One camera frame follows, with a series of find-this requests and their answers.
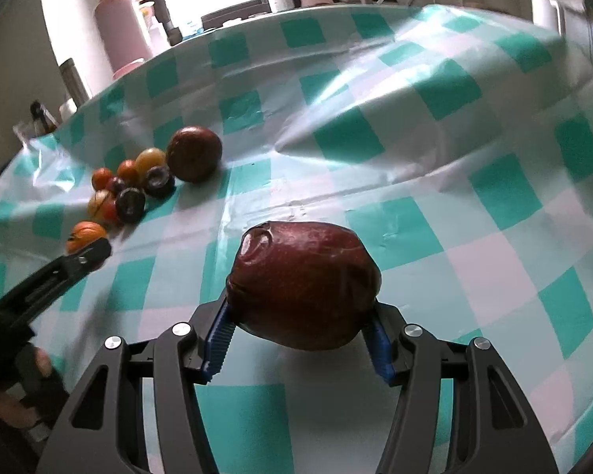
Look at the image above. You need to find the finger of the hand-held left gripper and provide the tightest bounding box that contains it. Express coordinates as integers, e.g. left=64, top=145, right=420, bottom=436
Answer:
left=0, top=238, right=113, bottom=319

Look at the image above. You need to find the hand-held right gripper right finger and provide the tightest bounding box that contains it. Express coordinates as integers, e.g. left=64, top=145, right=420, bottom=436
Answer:
left=362, top=301, right=559, bottom=474

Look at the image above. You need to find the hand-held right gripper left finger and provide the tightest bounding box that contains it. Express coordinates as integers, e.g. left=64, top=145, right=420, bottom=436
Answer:
left=36, top=296, right=236, bottom=474

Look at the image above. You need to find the large dark red apple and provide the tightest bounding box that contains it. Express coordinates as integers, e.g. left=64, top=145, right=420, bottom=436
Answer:
left=226, top=221, right=382, bottom=351

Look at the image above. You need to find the yellow round fruit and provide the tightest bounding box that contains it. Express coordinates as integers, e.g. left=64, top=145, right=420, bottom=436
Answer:
left=135, top=147, right=168, bottom=173

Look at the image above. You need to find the person's left hand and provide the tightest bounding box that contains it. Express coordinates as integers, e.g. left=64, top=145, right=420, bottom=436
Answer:
left=0, top=346, right=55, bottom=430

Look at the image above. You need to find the yellow-orange small fruit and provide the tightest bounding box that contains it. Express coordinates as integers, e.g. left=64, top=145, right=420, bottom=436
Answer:
left=88, top=190, right=117, bottom=223

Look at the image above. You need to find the green white checkered tablecloth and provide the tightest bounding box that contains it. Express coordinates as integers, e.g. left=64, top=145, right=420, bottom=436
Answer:
left=0, top=2, right=593, bottom=474

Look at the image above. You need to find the dark small bottle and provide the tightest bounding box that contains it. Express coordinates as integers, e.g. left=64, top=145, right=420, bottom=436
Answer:
left=30, top=101, right=60, bottom=136

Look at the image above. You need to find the round red apple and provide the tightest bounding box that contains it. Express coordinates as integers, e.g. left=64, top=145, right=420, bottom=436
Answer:
left=166, top=126, right=223, bottom=182

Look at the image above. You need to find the steel thermos flask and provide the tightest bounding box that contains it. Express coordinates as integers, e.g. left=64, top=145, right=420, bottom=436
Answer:
left=58, top=58, right=93, bottom=107

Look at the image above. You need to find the pink water bottle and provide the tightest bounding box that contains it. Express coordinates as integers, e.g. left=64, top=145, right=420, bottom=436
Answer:
left=95, top=0, right=160, bottom=80

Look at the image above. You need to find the small white plastic bottle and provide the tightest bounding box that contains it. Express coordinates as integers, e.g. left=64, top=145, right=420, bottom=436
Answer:
left=145, top=5, right=172, bottom=58

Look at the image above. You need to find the black pole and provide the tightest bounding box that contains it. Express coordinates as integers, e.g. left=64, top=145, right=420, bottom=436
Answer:
left=148, top=0, right=183, bottom=43

